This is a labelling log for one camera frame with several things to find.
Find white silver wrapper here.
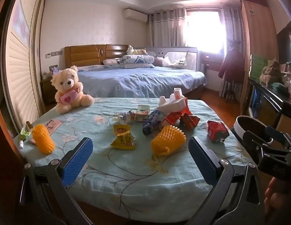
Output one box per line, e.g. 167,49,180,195
117,110,136,125

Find green milk carton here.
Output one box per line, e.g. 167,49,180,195
135,105,150,122

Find person's right hand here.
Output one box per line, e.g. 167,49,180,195
264,177,291,215

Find yellow snack wrapper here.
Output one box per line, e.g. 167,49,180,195
110,124,136,150

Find blue snack bag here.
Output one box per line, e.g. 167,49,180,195
142,110,163,136

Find pink white pillow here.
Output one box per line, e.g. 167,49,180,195
103,59,118,67

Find grey bed guard rail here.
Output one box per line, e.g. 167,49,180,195
146,47,200,71

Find orange white plastic bag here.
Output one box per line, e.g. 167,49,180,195
173,88,185,100

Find green stacked boxes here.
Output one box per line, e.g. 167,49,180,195
249,54,268,80

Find brown plush on cabinet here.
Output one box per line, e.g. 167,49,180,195
259,60,283,86

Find white air conditioner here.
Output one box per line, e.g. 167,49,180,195
124,9,148,23

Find blue bed cover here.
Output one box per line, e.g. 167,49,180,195
78,67,206,98

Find dark red hanging coat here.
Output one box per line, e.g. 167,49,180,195
218,48,245,84

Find red snack bag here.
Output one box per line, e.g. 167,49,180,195
207,120,229,143

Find red brown carton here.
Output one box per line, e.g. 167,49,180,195
180,113,200,131

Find red white 1928 milk carton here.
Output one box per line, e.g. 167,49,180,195
159,112,182,129

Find wooden headboard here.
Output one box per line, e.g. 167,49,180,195
64,44,128,68

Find blue white folded quilt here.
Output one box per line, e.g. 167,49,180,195
119,54,155,69

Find white foam net sleeve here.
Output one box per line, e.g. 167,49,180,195
159,93,175,106

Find teal floral bedsheet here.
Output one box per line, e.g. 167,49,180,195
13,97,252,222

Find green wrapper item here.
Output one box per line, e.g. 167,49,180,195
18,121,33,150

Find white foam block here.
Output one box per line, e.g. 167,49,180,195
157,96,186,113

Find small photo frame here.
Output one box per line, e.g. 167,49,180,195
49,65,59,76

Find cream teddy bear pink heart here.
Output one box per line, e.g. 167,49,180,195
51,66,94,114

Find dark wooden nightstand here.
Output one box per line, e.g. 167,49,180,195
41,77,57,105

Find white round trash bin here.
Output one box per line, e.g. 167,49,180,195
232,115,273,145

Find grey curtain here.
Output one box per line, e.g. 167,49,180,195
148,8,187,47

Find black tv cabinet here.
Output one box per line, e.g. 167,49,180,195
240,77,291,134

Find small plush toys on quilt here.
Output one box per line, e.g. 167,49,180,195
126,45,147,55

